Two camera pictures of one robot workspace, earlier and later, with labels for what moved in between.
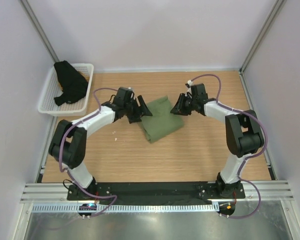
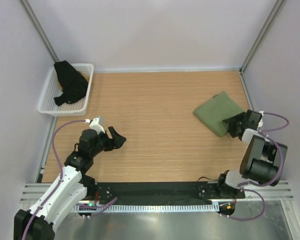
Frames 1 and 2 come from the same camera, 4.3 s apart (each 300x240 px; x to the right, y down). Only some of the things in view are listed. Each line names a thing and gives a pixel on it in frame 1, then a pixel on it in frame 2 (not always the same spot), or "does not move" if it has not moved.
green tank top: x=162 y=122 → x=212 y=113
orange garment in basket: x=85 y=75 does not move
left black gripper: x=140 y=111 → x=117 y=139
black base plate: x=105 y=192 does not move
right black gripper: x=179 y=108 → x=232 y=120
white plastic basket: x=53 y=88 does not move
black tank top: x=74 y=86 does not move
